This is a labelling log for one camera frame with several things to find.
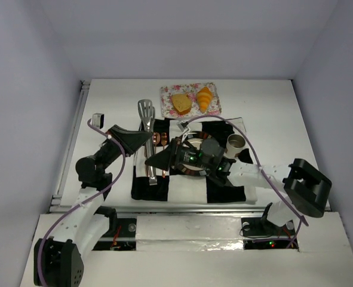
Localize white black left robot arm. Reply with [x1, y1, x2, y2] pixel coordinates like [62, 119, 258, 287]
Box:
[33, 125, 152, 286]

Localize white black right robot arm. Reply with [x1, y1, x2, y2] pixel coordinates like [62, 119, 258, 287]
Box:
[145, 138, 332, 227]

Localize bread slice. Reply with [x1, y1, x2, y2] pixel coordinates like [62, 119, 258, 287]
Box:
[171, 94, 192, 115]

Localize copper fork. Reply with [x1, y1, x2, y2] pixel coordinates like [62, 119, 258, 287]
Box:
[161, 132, 167, 178]

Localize copper spoon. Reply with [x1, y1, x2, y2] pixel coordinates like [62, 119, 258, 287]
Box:
[146, 132, 162, 177]

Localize black white checkered cloth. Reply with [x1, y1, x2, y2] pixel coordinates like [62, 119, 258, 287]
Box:
[131, 119, 257, 204]

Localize dark rimmed ceramic plate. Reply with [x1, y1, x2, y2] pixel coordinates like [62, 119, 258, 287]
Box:
[171, 132, 225, 176]

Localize floral rectangular tray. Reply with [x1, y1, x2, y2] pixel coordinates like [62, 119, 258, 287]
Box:
[160, 83, 222, 119]

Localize steel cup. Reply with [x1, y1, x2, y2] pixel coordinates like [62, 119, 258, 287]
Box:
[226, 134, 246, 158]

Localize orange croissant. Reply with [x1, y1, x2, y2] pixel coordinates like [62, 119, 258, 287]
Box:
[196, 87, 213, 113]

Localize white foam front panel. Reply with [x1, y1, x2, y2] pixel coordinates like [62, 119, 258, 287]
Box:
[135, 215, 244, 252]

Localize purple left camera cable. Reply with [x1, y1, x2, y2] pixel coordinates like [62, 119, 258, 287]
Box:
[34, 118, 127, 285]

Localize purple camera cable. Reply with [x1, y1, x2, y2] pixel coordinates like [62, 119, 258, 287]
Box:
[183, 115, 310, 249]
[34, 118, 127, 285]

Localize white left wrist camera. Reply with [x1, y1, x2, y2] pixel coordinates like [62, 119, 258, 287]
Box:
[91, 112, 105, 129]

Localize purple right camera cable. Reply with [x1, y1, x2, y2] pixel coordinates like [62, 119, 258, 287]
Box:
[183, 115, 310, 249]

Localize aluminium frame rail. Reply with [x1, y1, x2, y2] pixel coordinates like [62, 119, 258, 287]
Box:
[47, 80, 91, 213]

